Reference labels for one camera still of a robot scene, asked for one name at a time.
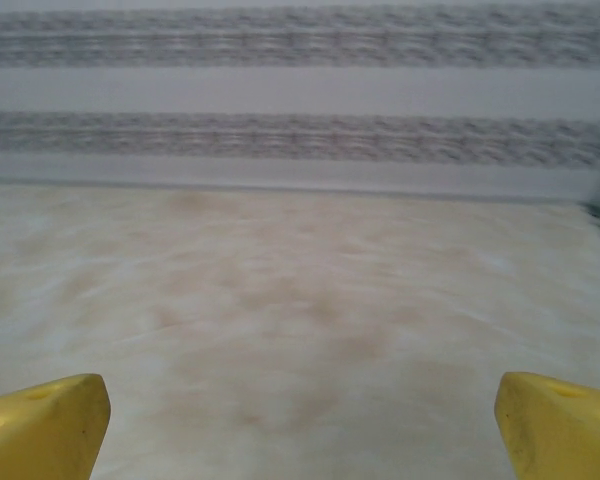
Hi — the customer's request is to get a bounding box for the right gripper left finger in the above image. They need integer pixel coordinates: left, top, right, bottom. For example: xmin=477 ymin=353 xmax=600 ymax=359
xmin=0 ymin=373 xmax=112 ymax=480

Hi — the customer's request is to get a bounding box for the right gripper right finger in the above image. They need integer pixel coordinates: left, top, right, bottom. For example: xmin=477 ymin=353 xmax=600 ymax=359
xmin=494 ymin=370 xmax=600 ymax=480

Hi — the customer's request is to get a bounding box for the aluminium back frame bar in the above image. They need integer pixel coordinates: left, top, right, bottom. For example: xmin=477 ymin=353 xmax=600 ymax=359
xmin=0 ymin=169 xmax=599 ymax=201

